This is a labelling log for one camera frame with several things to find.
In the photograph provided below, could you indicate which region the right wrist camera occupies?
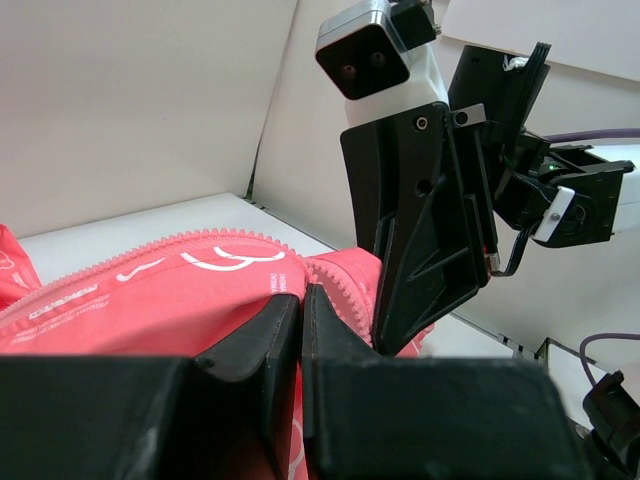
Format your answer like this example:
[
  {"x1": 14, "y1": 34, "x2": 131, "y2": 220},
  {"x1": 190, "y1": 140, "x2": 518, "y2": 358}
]
[{"x1": 313, "y1": 0, "x2": 448, "y2": 126}]

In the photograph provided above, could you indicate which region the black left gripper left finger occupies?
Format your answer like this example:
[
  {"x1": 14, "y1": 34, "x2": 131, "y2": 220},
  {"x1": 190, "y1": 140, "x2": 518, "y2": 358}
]
[{"x1": 1, "y1": 294, "x2": 300, "y2": 479}]

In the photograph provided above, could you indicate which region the pink hooded printed jacket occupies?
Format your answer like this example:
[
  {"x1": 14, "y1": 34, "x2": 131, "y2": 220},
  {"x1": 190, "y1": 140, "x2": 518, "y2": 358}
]
[{"x1": 0, "y1": 223, "x2": 436, "y2": 480}]

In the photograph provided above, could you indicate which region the right side aluminium rail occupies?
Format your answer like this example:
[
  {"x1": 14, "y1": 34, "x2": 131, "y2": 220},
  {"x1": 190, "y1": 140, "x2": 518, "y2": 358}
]
[{"x1": 244, "y1": 194, "x2": 601, "y2": 376}]

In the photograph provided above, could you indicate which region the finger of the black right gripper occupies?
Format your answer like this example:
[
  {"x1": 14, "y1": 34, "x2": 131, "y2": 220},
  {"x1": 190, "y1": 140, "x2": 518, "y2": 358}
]
[
  {"x1": 399, "y1": 128, "x2": 488, "y2": 345},
  {"x1": 340, "y1": 102, "x2": 448, "y2": 356}
]

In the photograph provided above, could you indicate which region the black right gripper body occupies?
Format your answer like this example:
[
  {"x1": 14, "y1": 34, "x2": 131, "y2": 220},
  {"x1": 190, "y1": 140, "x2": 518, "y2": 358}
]
[{"x1": 448, "y1": 43, "x2": 553, "y2": 210}]

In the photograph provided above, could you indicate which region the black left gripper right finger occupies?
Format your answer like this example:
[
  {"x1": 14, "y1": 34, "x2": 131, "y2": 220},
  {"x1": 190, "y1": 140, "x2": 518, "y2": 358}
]
[{"x1": 301, "y1": 285, "x2": 590, "y2": 479}]

